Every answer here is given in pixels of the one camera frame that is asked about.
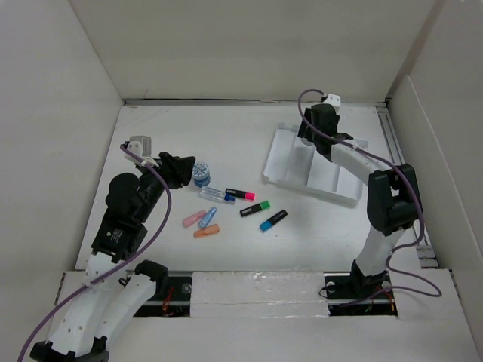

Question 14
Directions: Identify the clear glue stick blue cap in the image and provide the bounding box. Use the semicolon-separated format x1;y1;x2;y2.
199;186;235;204

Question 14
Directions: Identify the orange translucent eraser case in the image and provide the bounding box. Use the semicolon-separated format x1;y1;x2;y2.
193;224;220;238

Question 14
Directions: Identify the blue translucent eraser case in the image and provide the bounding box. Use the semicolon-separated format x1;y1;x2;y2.
198;207;217;229

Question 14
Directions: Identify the green cap black highlighter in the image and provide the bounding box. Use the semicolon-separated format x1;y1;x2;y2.
239;201;271;217

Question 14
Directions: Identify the blue cap black highlighter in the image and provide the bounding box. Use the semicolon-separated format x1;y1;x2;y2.
259;210;288;232

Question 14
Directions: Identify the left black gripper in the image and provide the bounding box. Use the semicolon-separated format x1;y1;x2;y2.
137;151;195;222

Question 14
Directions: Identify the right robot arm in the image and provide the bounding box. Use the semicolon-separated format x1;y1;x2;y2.
297;103;420;298

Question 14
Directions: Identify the pink translucent eraser case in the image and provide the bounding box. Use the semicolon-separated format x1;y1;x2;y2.
182;210;206;228

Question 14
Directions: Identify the white foam block front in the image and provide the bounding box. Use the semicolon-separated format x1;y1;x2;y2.
190;271;329;319

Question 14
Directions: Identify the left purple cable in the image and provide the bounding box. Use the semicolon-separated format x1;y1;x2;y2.
17;145;174;362

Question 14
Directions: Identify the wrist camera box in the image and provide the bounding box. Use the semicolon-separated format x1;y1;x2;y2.
126;136;152;159
324;94;341;113

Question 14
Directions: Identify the pink cap black highlighter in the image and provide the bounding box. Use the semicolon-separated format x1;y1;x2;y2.
225;188;256;201

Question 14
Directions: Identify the purple cable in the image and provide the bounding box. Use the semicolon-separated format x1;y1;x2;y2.
297;89;442;306
17;145;174;362

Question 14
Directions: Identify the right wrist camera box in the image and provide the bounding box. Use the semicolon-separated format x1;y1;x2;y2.
324;94;341;113

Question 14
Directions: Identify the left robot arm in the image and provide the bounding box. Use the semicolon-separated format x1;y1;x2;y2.
29;152;195;361

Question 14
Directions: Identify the blue slime jar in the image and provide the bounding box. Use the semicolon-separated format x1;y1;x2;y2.
192;162;211;188
300;139;313;146

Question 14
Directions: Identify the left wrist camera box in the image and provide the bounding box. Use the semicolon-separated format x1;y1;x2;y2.
126;136;152;159

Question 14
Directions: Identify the white divided organizer tray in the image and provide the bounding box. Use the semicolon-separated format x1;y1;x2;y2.
263;123;363;207

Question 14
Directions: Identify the metal rail right edge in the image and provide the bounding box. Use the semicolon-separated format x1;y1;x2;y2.
376;106;440;269

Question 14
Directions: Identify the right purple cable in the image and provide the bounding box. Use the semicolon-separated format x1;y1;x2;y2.
297;89;442;306

